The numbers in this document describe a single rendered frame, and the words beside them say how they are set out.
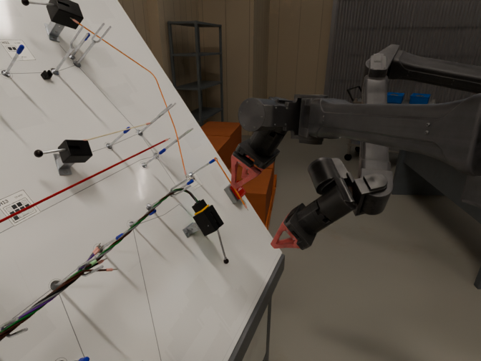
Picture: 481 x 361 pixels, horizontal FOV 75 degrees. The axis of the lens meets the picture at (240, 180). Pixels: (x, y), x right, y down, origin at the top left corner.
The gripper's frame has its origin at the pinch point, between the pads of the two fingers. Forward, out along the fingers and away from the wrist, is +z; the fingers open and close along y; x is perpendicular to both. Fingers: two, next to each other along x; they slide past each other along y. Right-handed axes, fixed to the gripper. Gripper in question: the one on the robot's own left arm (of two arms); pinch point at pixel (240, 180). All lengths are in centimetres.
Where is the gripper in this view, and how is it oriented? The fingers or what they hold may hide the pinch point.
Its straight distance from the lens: 70.0
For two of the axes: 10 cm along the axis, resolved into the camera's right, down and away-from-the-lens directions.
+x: 7.9, 6.0, -1.7
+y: -4.2, 3.2, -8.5
